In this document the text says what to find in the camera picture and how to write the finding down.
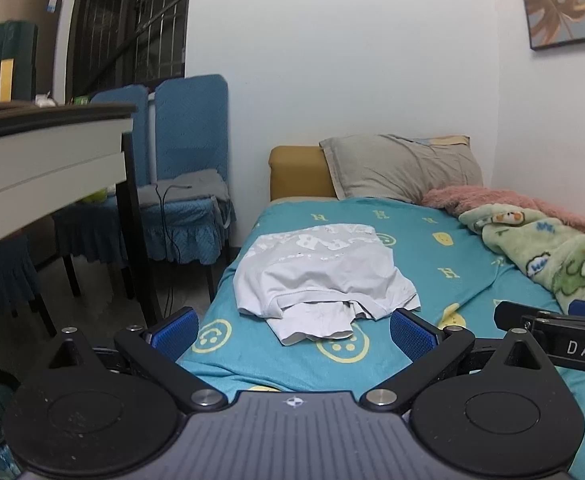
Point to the grey cloth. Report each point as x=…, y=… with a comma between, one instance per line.
x=187, y=185

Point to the grey pillow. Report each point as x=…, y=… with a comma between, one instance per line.
x=402, y=167

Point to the dark blue skirted chair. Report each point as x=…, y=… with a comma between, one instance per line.
x=2, y=270

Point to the beige cabinet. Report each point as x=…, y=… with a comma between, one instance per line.
x=32, y=15

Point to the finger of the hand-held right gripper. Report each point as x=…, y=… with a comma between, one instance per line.
x=509, y=314

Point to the pink fluffy blanket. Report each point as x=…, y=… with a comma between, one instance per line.
x=502, y=199

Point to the dark window grille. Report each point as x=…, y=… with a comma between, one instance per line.
x=122, y=20

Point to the mustard yellow cushion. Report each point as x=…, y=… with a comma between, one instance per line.
x=297, y=172

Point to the white table with dark legs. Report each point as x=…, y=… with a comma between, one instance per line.
x=47, y=160

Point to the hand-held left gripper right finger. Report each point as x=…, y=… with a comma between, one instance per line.
x=412, y=335

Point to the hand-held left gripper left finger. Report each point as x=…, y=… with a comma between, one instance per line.
x=175, y=332

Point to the white t-shirt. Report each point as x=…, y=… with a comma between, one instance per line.
x=312, y=270

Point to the blue covered chair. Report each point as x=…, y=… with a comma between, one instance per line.
x=192, y=130
x=122, y=130

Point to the teal smiley bed sheet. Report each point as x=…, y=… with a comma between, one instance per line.
x=452, y=270

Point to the green plush toy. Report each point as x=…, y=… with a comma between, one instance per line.
x=95, y=196

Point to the green printed blanket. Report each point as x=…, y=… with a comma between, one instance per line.
x=547, y=245

